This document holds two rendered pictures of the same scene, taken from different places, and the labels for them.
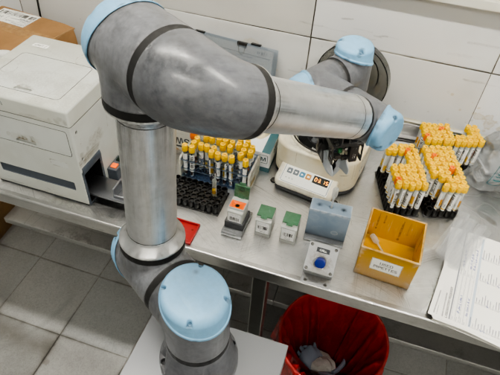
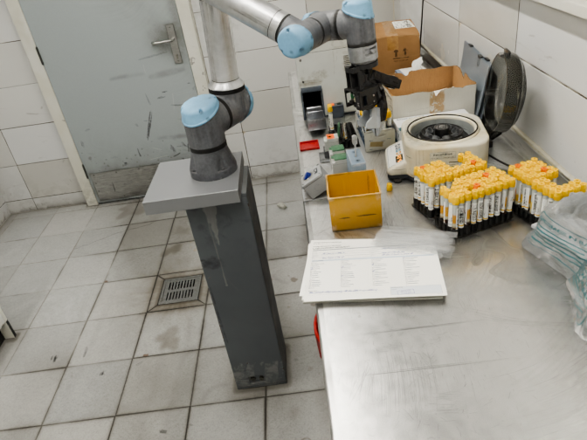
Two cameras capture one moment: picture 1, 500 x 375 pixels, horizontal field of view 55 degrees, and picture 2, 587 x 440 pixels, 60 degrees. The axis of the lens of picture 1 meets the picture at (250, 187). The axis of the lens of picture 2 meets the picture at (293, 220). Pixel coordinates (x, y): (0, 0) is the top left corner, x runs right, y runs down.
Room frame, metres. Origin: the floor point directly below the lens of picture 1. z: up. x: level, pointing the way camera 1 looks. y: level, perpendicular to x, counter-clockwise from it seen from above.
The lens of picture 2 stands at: (0.33, -1.44, 1.61)
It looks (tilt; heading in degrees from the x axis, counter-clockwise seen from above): 32 degrees down; 77
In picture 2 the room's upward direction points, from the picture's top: 9 degrees counter-clockwise
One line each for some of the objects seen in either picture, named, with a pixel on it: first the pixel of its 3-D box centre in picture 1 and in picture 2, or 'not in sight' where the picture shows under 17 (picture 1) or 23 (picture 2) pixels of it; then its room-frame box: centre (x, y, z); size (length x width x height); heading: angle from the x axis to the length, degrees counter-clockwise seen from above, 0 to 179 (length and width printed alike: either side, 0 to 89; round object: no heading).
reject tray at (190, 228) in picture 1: (182, 231); (308, 145); (0.78, 0.16, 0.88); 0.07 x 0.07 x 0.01; 75
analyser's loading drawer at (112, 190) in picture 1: (119, 189); (314, 113); (0.87, 0.34, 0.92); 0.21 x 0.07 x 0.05; 75
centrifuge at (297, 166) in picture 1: (322, 151); (436, 146); (1.07, -0.20, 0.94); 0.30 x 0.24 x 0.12; 156
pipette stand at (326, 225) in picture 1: (327, 221); (356, 171); (0.81, -0.20, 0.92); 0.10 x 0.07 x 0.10; 77
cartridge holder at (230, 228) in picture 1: (236, 220); (332, 153); (0.82, 0.03, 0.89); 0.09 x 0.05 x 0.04; 164
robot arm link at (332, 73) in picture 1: (321, 91); (321, 27); (0.78, -0.12, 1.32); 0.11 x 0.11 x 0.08; 42
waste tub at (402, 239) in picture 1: (389, 248); (353, 200); (0.74, -0.34, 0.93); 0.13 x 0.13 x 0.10; 72
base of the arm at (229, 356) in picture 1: (198, 346); (210, 156); (0.44, 0.07, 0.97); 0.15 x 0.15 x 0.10
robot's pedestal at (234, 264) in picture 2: not in sight; (242, 285); (0.44, 0.07, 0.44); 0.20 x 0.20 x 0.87; 75
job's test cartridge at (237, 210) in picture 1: (237, 213); (331, 145); (0.82, 0.03, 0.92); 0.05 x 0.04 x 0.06; 164
